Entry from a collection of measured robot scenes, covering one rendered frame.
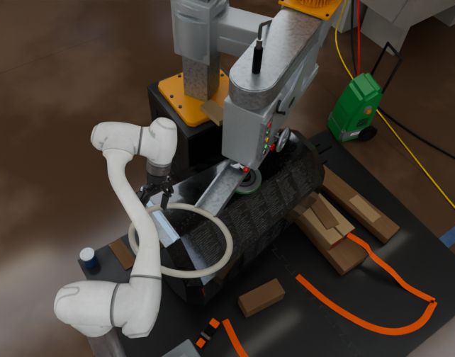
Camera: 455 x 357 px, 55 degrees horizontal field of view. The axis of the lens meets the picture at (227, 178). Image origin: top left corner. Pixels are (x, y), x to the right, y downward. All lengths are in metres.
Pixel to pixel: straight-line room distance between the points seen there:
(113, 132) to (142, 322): 0.63
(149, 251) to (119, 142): 0.38
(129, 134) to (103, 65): 3.24
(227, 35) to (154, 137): 1.32
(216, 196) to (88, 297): 1.08
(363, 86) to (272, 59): 1.81
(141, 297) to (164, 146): 0.51
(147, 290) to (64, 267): 2.07
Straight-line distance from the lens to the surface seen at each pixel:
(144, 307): 1.41
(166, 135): 1.52
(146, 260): 1.44
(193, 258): 2.55
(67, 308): 1.47
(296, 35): 2.28
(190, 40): 2.76
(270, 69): 2.07
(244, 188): 2.60
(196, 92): 3.13
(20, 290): 3.48
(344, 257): 3.35
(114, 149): 1.52
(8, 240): 3.70
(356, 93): 3.84
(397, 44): 5.12
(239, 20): 2.73
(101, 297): 1.43
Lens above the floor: 3.00
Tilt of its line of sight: 54 degrees down
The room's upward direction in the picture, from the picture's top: 4 degrees clockwise
